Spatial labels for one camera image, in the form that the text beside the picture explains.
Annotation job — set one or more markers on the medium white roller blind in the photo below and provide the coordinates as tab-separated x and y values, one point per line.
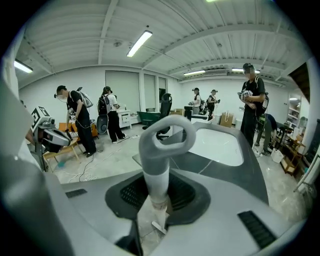
149	91

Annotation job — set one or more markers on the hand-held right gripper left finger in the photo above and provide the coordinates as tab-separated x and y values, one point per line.
82	220

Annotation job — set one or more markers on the short white roller blind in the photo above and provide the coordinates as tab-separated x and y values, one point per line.
162	83

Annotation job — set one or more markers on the white wall shelf unit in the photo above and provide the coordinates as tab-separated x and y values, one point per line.
294	110

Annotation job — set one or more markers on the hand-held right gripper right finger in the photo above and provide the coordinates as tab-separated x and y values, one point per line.
225	225

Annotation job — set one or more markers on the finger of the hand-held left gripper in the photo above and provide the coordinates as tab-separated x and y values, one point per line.
56	138

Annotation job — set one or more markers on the large white roller blind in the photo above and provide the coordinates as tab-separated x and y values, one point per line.
122	91

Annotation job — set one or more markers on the wooden chair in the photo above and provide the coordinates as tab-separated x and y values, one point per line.
67	150

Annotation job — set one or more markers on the black office chair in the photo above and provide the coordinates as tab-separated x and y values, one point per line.
163	112

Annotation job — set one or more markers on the cardboard box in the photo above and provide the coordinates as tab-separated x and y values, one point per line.
226	120

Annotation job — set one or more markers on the white low cabinet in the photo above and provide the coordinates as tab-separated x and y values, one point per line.
124	119

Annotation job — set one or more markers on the wooden shelf rack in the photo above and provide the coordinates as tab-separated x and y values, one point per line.
292	157

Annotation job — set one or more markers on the white side table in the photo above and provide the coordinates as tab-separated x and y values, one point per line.
308	172

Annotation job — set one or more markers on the orange bench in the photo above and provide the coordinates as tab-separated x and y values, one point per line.
62	127

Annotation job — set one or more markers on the white sink basin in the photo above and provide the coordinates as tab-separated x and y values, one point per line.
215	147

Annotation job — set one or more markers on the dark green round cabinet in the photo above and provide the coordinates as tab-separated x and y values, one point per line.
150	117

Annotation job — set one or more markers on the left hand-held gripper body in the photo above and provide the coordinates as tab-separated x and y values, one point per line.
40	117

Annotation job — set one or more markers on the ceiling tube light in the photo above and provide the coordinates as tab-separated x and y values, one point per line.
237	70
23	66
139	43
194	72

